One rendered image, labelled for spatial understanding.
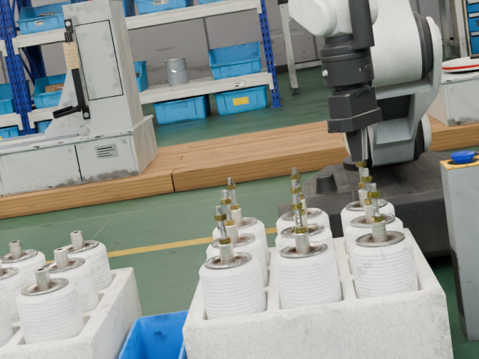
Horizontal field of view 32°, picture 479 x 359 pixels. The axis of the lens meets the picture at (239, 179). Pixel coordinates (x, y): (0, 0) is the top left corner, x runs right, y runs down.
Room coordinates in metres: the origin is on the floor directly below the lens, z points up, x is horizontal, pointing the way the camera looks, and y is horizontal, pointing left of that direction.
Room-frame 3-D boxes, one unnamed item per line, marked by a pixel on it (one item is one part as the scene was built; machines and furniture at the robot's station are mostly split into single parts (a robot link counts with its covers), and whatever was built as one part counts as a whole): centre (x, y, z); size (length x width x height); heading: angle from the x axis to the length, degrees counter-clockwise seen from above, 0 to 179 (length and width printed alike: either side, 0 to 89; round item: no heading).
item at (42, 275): (1.29, 0.33, 0.26); 0.02 x 0.02 x 0.03
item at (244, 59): (6.25, -0.12, 0.36); 0.50 x 0.38 x 0.21; 176
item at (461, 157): (1.42, -0.39, 0.32); 0.04 x 0.04 x 0.02
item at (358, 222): (1.36, -0.21, 0.25); 0.08 x 0.08 x 0.01
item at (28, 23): (6.35, 1.18, 0.90); 0.50 x 0.38 x 0.21; 176
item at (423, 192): (2.07, -0.38, 0.19); 0.64 x 0.52 x 0.33; 176
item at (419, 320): (1.37, -0.09, 0.09); 0.39 x 0.39 x 0.18; 85
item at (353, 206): (1.47, -0.22, 0.25); 0.08 x 0.08 x 0.01
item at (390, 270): (1.24, -0.20, 0.16); 0.10 x 0.10 x 0.18
